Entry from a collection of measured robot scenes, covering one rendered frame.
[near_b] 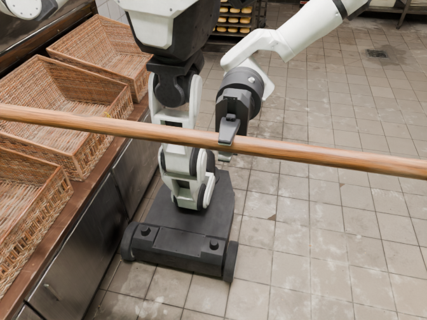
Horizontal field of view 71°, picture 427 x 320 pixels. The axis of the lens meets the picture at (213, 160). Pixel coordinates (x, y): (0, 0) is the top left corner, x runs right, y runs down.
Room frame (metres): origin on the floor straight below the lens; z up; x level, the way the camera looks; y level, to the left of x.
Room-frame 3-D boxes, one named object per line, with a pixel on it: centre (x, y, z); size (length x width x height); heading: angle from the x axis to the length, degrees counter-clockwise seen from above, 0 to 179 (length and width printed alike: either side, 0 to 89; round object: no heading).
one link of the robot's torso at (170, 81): (1.01, 0.12, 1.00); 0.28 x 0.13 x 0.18; 167
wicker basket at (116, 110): (1.15, 0.72, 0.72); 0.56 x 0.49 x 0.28; 169
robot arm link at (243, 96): (0.47, -0.05, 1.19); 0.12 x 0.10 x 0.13; 168
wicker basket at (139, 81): (1.74, 0.59, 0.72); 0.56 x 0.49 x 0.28; 168
